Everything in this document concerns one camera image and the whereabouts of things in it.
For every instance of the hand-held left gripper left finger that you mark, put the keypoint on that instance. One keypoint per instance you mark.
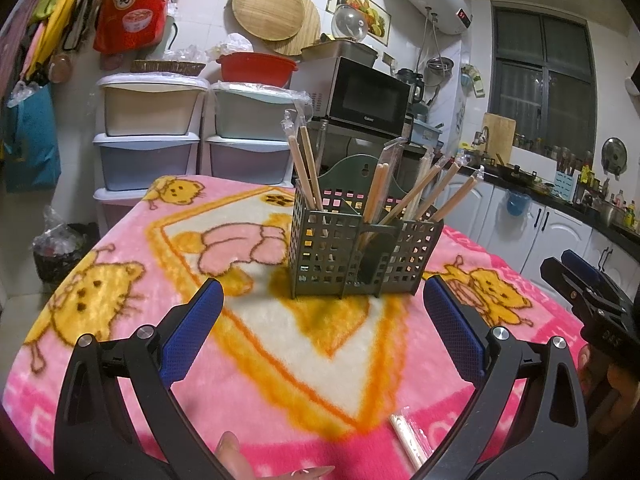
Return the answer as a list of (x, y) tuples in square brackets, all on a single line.
[(192, 330)]

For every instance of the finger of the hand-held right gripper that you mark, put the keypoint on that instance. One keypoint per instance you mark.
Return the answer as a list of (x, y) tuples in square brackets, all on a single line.
[(562, 280), (585, 270)]

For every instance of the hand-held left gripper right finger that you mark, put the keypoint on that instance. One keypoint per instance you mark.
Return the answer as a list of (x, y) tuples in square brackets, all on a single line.
[(452, 325)]

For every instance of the single chopstick pair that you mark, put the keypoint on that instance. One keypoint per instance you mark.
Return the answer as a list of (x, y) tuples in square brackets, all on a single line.
[(407, 440)]

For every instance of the green perforated utensil holder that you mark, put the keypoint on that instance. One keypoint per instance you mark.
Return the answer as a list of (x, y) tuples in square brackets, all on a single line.
[(320, 255)]

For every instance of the bunch of wooden chopsticks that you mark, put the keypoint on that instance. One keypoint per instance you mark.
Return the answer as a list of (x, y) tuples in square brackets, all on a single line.
[(376, 190)]

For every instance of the person's right hand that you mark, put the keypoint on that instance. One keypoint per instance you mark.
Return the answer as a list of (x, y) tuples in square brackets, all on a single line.
[(620, 390)]

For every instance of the person's left hand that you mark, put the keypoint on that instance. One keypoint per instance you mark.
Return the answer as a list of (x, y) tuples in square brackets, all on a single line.
[(235, 460)]

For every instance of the black kitchen counter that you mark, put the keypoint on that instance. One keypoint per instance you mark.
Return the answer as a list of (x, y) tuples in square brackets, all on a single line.
[(550, 199)]

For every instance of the blue knife block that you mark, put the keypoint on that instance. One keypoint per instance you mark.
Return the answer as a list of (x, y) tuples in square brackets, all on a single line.
[(567, 185)]

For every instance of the blue hanging scoop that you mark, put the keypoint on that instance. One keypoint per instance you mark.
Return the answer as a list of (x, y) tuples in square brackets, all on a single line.
[(516, 204)]

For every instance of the white kitchen cabinets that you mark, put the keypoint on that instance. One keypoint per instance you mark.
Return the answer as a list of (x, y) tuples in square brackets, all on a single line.
[(480, 220)]

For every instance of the pink cartoon printed blanket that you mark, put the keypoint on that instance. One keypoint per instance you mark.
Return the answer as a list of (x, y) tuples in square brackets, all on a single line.
[(300, 360)]

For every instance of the pink plastic storage drawer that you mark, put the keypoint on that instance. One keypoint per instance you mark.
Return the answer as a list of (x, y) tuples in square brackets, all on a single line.
[(117, 207)]

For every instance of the black bin with plastic bag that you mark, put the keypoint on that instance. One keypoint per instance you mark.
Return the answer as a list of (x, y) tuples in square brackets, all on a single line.
[(62, 255)]

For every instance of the wooden cutting board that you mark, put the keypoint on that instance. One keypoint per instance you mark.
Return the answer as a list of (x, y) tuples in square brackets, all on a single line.
[(499, 136)]

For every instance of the blue plastic storage drawer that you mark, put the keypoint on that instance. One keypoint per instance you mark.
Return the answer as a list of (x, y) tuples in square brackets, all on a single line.
[(145, 165)]

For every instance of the lilac plastic storage drawer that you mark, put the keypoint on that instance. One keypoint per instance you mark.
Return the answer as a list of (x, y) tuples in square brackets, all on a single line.
[(247, 162)]

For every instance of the pale blue plastic basket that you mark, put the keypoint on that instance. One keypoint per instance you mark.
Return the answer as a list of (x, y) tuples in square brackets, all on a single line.
[(427, 134)]

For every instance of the dark framed window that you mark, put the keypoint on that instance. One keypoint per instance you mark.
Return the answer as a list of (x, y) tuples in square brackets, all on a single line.
[(545, 75)]

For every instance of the steel kitchen rack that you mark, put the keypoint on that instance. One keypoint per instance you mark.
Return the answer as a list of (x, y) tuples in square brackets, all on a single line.
[(350, 131)]

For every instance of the pale green plastic storage drawer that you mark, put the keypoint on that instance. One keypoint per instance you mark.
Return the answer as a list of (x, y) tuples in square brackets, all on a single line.
[(255, 115)]

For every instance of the cream plastic storage drawer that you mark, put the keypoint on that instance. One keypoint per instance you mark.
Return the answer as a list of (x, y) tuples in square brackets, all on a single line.
[(150, 110)]

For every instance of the hanging steel pot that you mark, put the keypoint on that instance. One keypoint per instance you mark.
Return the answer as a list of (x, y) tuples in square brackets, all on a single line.
[(440, 71)]

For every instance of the black electric kettle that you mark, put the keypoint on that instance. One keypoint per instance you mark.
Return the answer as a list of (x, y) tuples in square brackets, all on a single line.
[(411, 85)]

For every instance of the black microwave oven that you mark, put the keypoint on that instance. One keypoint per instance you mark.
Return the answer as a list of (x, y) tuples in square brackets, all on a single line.
[(365, 95)]

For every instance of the blue hanging tote bag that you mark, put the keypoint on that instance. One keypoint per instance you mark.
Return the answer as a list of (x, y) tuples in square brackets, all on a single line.
[(30, 145)]

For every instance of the brown wicker basket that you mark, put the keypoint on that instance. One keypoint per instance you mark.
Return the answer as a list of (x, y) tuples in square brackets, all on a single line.
[(167, 67)]

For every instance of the red plastic basin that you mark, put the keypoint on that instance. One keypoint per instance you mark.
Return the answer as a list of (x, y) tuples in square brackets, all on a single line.
[(255, 70)]

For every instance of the white plastic bag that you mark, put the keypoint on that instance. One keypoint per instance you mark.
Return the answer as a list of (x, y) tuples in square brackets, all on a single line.
[(232, 45)]

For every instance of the steel tray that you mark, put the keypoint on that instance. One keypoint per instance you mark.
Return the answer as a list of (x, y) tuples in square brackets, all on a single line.
[(345, 54)]

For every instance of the round bamboo tray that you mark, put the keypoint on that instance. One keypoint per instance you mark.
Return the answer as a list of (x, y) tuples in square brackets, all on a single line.
[(310, 35), (267, 7)]

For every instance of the clear glass pot lid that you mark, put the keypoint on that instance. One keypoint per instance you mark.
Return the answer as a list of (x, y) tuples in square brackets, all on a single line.
[(349, 22)]

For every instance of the red printed plastic bag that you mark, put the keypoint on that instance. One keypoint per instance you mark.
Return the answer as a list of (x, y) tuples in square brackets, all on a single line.
[(130, 10)]

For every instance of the yellow hanging bags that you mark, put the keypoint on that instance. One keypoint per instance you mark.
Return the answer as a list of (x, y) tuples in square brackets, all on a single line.
[(55, 15)]

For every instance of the steel wall lid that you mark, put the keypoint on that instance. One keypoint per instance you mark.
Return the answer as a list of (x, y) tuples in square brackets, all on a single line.
[(614, 156)]

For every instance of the food wall poster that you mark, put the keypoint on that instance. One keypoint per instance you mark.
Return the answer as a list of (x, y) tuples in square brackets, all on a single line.
[(377, 17)]

